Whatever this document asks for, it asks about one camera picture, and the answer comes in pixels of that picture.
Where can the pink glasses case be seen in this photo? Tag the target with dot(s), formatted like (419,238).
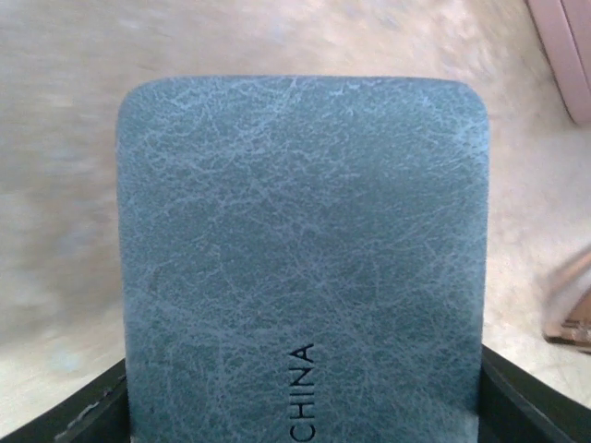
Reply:
(564,30)

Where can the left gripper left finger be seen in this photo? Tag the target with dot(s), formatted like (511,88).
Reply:
(98,412)

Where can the brown rectangular sunglasses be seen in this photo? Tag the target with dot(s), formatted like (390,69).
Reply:
(566,313)

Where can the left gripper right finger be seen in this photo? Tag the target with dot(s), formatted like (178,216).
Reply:
(516,407)

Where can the blue-grey glasses case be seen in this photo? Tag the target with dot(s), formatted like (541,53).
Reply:
(303,258)

